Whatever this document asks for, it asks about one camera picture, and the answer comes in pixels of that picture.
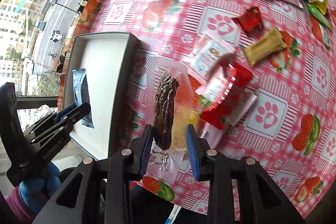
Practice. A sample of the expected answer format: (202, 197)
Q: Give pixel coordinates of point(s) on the white crispy sandwich packet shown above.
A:
(208, 52)

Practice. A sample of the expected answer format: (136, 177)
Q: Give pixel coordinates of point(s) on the small red candy packet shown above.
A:
(250, 20)

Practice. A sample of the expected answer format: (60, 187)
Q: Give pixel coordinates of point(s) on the red long snack packet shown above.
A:
(223, 91)

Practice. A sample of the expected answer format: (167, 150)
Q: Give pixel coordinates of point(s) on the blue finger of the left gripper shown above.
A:
(60, 115)
(77, 114)

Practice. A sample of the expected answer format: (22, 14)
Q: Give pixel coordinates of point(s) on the brown jerky clear packet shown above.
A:
(169, 99)

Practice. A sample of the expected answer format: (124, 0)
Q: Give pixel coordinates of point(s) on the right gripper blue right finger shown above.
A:
(197, 150)

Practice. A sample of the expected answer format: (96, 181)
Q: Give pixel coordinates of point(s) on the light blue snack packet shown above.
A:
(81, 93)

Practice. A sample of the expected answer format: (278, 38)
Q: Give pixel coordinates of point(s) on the blue gloved left hand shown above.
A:
(37, 191)

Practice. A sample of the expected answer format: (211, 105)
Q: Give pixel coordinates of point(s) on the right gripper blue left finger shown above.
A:
(141, 147)

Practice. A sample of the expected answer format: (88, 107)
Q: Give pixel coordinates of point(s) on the pale pink snack packet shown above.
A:
(213, 134)

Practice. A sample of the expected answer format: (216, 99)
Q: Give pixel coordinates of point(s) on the white shallow cardboard box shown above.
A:
(107, 58)

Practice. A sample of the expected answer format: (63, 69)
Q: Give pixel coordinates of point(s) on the gold snack bar packet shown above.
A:
(269, 43)

